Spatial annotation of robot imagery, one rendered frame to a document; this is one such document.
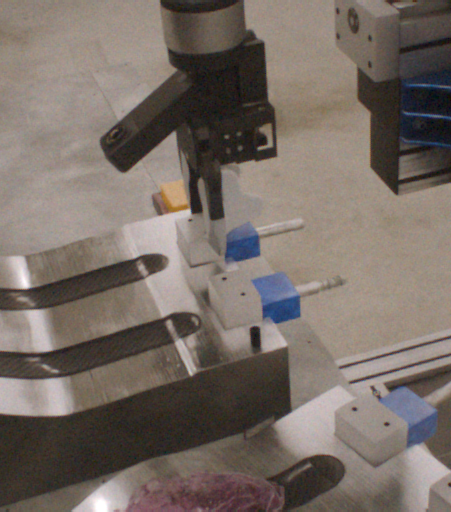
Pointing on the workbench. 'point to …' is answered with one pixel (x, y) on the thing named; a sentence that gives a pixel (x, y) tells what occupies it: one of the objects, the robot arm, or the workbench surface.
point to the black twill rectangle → (258, 426)
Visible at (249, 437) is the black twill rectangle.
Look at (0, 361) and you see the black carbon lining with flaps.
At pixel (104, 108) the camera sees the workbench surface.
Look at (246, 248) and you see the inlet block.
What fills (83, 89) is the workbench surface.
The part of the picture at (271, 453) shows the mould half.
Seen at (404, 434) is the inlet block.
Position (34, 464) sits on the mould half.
